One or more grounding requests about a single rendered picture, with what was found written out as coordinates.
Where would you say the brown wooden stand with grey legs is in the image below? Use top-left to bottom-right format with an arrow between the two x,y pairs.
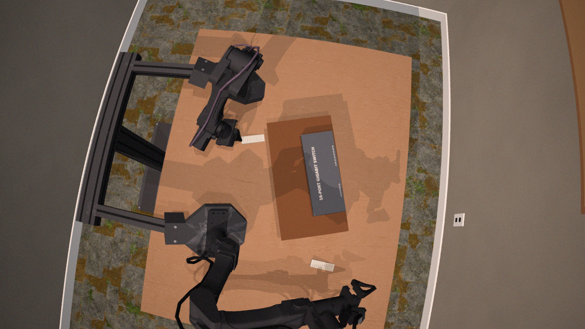
266,115 -> 349,241

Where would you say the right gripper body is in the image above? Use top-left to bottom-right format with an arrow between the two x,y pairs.
328,284 -> 364,328

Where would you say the beige ridged plastic wedge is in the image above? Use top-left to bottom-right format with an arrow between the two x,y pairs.
310,259 -> 332,271
241,135 -> 263,144

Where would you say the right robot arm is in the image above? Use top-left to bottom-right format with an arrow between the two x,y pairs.
189,209 -> 343,329

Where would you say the grey network switch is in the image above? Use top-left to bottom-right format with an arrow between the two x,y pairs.
301,131 -> 346,216

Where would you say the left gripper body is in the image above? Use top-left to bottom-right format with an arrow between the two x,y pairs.
212,119 -> 238,147

